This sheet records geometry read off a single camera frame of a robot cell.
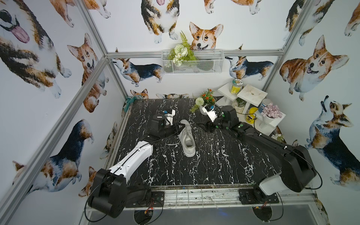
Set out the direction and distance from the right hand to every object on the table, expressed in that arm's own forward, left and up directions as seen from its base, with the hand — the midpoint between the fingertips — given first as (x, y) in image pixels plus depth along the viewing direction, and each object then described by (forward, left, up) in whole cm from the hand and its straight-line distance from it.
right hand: (205, 115), depth 81 cm
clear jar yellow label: (+26, -24, -1) cm, 35 cm away
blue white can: (+9, -37, 0) cm, 38 cm away
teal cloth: (+33, +61, -21) cm, 73 cm away
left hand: (-4, +12, -1) cm, 13 cm away
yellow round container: (+10, -33, -17) cm, 39 cm away
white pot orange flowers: (+23, -4, -9) cm, 25 cm away
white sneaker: (-6, +11, -15) cm, 19 cm away
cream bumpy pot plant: (+23, -28, -17) cm, 40 cm away
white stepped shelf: (+18, -31, -11) cm, 37 cm away
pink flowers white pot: (0, -37, +1) cm, 37 cm away
